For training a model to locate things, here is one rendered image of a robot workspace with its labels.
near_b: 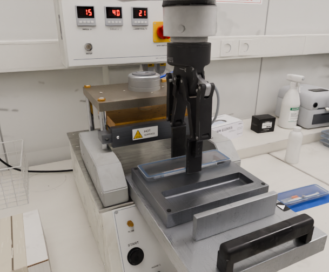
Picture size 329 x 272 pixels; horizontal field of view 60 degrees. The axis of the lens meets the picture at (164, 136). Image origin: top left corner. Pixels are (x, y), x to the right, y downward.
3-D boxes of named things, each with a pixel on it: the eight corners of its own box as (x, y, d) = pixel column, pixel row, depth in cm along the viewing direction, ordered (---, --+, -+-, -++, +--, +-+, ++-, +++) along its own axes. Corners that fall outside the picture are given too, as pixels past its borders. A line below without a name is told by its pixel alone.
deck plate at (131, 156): (66, 134, 93) (66, 131, 93) (163, 120, 107) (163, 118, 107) (99, 213, 54) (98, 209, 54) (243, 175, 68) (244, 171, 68)
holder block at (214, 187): (131, 178, 57) (131, 167, 56) (214, 160, 65) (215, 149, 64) (167, 228, 43) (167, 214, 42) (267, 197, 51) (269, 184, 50)
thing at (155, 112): (98, 119, 77) (95, 84, 74) (171, 109, 86) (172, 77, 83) (116, 141, 63) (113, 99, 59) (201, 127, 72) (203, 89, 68)
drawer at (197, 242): (125, 191, 60) (122, 158, 57) (213, 170, 68) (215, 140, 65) (199, 312, 35) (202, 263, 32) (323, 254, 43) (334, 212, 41)
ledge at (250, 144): (165, 141, 133) (165, 132, 131) (295, 117, 166) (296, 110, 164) (199, 169, 107) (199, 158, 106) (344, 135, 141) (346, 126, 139)
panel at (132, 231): (128, 306, 55) (111, 210, 55) (250, 256, 67) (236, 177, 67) (131, 311, 53) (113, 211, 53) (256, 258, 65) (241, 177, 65)
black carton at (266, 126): (250, 129, 135) (252, 115, 133) (266, 127, 138) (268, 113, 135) (257, 133, 130) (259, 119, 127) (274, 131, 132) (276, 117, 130)
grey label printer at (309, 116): (273, 116, 155) (277, 85, 148) (302, 112, 161) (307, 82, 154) (308, 130, 133) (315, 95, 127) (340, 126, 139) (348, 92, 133)
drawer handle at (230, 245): (215, 266, 36) (217, 242, 35) (300, 232, 42) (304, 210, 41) (225, 278, 35) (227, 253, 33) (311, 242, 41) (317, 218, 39)
